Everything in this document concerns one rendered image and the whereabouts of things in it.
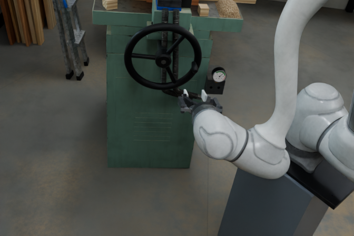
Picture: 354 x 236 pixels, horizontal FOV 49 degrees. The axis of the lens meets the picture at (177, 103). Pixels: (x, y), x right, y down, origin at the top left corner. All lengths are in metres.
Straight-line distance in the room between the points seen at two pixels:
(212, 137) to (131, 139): 1.03
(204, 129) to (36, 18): 2.18
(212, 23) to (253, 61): 1.54
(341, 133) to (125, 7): 0.93
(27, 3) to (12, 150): 1.15
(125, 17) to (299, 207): 0.95
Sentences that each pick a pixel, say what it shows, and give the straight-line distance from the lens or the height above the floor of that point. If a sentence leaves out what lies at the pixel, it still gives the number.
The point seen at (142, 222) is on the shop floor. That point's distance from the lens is 1.93.
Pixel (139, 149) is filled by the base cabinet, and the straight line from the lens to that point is 2.03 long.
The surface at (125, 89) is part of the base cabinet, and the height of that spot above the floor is 0.53.
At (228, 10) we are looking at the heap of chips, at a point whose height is 0.92.
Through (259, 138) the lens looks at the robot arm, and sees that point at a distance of 1.08.
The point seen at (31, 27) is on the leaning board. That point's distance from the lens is 3.08.
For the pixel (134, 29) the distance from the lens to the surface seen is 1.61.
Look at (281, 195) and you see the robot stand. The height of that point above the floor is 0.51.
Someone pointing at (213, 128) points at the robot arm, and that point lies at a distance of 1.00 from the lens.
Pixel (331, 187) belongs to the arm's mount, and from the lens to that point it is 1.44.
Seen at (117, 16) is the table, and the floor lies 0.88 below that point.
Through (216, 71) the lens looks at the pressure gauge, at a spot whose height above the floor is 0.69.
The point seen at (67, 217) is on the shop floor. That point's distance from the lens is 1.96.
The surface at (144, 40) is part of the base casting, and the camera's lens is 1.64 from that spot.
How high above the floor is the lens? 1.60
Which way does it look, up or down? 39 degrees down
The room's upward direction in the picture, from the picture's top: 8 degrees clockwise
